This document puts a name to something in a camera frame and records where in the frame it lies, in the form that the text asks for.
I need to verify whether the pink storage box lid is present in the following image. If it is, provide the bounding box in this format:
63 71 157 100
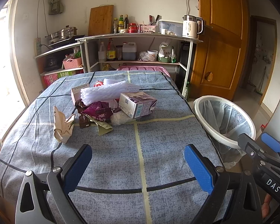
117 66 170 77

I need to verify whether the white power strip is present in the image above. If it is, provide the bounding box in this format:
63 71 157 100
34 37 42 56

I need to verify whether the person's right hand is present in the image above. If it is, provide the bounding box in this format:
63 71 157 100
261 194 272 218

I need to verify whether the clear plastic storage container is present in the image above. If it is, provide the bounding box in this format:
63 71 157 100
158 19 183 36

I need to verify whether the steel steamer pot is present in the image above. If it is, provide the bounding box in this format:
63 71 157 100
45 25 78 44

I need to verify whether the white metal shelf unit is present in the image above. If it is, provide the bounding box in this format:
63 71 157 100
35 33 199 88

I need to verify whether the purple milk carton box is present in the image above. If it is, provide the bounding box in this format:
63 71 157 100
119 91 157 119

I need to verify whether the red lidded jar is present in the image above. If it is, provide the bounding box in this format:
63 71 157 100
128 23 138 33

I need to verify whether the olive green label packet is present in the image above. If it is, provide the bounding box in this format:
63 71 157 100
86 115 113 136

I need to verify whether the green glass bottle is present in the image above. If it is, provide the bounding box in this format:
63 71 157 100
184 82 190 100

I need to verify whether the brown chocolate bar wrapper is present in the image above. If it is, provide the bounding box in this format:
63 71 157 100
75 99 90 128

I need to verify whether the wooden door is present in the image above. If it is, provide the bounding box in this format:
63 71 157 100
189 0 249 100

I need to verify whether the clear trash bag liner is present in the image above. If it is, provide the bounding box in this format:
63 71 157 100
198 99 253 169

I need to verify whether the wooden cutting board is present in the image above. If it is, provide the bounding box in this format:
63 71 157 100
88 5 114 36

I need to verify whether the green cardboard box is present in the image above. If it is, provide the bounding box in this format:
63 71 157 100
57 71 76 78

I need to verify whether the magenta snack wrapper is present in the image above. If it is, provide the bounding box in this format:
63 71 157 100
82 100 118 122

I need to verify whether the white trash bin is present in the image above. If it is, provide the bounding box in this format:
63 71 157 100
194 95 257 166

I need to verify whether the beige paper bag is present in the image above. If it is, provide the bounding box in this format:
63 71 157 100
53 106 75 144

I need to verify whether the yellow cooking oil bottle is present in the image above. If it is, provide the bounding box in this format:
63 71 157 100
102 63 116 71

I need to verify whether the soy sauce bottle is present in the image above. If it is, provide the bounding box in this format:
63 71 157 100
106 38 116 61

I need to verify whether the white plastic bag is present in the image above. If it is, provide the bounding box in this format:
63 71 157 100
110 111 132 125

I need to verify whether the dark vinegar jug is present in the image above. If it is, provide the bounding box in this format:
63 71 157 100
122 42 137 61

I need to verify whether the blue plaid tablecloth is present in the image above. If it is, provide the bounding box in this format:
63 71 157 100
0 71 222 223

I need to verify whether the white electric kettle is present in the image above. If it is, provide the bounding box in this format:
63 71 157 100
182 15 204 39

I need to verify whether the strawberry milk carton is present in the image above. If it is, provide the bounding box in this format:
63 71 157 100
71 83 89 106

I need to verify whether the red lidded jelly cup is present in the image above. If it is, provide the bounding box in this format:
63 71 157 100
94 81 104 87

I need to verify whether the white foam fruit net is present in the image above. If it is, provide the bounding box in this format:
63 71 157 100
80 81 141 105

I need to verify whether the pink woven basket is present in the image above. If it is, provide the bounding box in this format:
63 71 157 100
63 58 82 69

